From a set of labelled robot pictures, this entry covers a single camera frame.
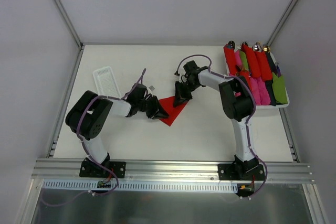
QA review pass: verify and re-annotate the red paper napkin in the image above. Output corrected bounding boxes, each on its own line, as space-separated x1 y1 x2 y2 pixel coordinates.
159 97 187 126

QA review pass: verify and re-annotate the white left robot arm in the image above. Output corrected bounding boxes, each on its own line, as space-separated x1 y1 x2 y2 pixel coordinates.
65 84 169 179

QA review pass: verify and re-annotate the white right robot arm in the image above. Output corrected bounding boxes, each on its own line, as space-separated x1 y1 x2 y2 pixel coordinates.
173 60 259 180

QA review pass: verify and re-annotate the black rolled napkin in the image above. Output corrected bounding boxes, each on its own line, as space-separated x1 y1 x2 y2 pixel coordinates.
265 52 280 106

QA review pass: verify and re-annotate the green rolled napkin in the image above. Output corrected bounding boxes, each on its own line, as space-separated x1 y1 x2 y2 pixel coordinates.
272 73 288 104

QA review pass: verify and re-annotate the white perforated utensil basket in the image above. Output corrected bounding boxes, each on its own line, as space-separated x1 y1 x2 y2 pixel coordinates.
92 66 121 98

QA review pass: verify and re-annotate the white tray of rolled napkins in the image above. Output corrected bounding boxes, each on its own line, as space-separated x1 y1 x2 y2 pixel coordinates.
223 41 290 109

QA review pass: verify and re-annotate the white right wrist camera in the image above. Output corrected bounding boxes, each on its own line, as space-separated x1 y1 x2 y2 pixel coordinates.
179 75 185 83

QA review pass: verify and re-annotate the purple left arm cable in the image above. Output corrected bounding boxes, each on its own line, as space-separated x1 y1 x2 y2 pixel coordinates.
39 68 147 206

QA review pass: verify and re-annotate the white slotted cable duct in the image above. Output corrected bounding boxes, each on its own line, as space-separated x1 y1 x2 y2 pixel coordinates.
41 179 238 194

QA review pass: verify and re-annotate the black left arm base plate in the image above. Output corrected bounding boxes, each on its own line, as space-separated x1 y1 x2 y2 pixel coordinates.
79 158 126 178

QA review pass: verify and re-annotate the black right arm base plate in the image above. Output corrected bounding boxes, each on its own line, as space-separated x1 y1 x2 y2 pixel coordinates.
217 163 265 181

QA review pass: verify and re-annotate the aluminium front rail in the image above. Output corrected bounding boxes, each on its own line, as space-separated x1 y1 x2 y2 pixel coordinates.
32 158 316 184

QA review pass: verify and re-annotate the left frame post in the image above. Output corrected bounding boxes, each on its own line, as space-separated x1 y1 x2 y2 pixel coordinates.
52 0 83 50

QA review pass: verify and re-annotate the frame post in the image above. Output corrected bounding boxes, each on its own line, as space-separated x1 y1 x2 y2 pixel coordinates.
266 0 300 46
52 0 83 50

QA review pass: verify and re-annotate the right frame post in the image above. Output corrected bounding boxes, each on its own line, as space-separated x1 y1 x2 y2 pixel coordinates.
266 0 300 46

